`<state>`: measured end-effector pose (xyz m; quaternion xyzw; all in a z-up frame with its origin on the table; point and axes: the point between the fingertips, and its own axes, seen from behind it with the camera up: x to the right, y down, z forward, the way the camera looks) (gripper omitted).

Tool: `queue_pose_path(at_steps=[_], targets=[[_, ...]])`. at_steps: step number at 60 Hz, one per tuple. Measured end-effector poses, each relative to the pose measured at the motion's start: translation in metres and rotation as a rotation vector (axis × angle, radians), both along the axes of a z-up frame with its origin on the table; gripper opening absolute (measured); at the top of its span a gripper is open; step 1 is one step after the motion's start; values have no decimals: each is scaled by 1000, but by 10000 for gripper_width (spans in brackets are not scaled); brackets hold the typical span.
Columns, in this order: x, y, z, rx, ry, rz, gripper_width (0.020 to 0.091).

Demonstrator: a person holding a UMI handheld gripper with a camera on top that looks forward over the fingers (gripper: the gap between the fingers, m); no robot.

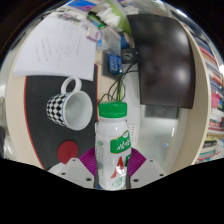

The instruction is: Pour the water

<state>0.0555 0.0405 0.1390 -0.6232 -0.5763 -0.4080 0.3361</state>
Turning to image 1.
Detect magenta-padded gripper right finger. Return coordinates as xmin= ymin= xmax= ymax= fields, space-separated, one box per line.
xmin=127 ymin=147 xmax=168 ymax=190

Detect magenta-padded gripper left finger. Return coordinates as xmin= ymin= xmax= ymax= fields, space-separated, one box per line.
xmin=48 ymin=148 xmax=98 ymax=190

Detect white drink bottle green cap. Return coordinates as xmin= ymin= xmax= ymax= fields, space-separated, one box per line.
xmin=95 ymin=101 xmax=133 ymax=192

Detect flat round red coaster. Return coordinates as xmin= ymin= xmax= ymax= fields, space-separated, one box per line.
xmin=56 ymin=140 xmax=79 ymax=165

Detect black desk mat red edge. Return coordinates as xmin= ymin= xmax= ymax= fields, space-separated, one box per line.
xmin=24 ymin=63 xmax=99 ymax=171

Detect black white checkered mug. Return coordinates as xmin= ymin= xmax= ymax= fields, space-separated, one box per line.
xmin=45 ymin=76 xmax=94 ymax=131

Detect beige shelf with books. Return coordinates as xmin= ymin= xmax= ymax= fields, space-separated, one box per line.
xmin=166 ymin=6 xmax=224 ymax=164

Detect black computer monitor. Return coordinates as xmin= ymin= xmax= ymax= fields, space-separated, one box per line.
xmin=120 ymin=13 xmax=197 ymax=110

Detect small blue device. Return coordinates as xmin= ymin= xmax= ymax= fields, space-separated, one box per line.
xmin=107 ymin=53 xmax=124 ymax=75

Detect white paper sheets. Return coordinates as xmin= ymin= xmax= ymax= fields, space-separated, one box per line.
xmin=13 ymin=16 xmax=98 ymax=82

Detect clear plastic box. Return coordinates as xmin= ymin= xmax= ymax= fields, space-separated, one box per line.
xmin=99 ymin=26 xmax=122 ymax=56

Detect white tissue stack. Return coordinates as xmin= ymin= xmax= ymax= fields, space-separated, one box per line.
xmin=96 ymin=8 xmax=121 ymax=28

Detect blue tissue box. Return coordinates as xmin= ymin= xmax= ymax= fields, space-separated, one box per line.
xmin=66 ymin=0 xmax=98 ymax=11

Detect white wall power outlet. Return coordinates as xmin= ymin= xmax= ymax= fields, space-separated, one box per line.
xmin=127 ymin=123 xmax=139 ymax=141

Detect black tangled cables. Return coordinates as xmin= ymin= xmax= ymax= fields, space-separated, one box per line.
xmin=98 ymin=63 xmax=139 ymax=104

